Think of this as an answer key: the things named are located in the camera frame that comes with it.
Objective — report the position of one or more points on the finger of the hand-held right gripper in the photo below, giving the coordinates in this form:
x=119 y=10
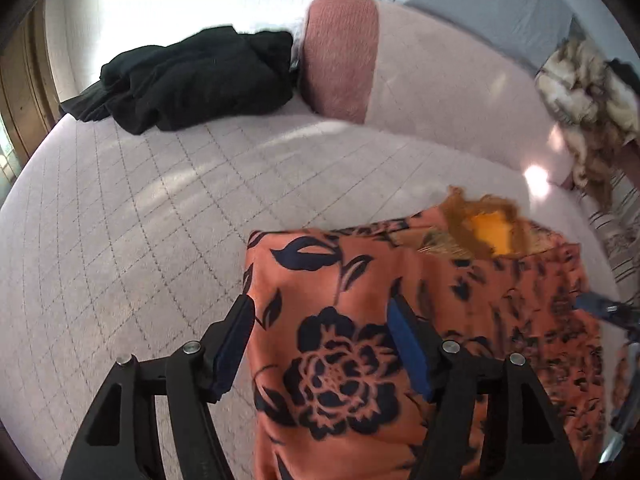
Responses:
x=600 y=305

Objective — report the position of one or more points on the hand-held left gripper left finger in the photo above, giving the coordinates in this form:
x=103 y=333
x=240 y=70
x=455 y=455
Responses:
x=232 y=345

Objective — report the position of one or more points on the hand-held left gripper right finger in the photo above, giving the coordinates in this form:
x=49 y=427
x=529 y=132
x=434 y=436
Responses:
x=407 y=345

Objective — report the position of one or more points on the orange floral garment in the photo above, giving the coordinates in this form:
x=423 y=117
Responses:
x=340 y=310

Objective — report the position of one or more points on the black clothes pile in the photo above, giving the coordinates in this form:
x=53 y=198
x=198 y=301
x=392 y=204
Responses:
x=190 y=75

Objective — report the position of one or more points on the striped cloth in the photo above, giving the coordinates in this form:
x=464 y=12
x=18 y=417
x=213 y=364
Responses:
x=620 y=230

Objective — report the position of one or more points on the yellow cloth with brown trim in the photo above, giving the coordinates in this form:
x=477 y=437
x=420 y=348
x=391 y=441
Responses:
x=492 y=232

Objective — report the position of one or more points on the quilted light bed cover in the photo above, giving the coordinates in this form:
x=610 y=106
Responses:
x=125 y=220

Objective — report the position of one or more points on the brown and white fur garment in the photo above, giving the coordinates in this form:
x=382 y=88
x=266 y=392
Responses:
x=575 y=90

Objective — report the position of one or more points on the white pillow with pink edge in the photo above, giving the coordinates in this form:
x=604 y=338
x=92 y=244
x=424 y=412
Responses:
x=340 y=55

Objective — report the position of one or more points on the grey pillow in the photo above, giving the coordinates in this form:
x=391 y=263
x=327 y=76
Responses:
x=490 y=5

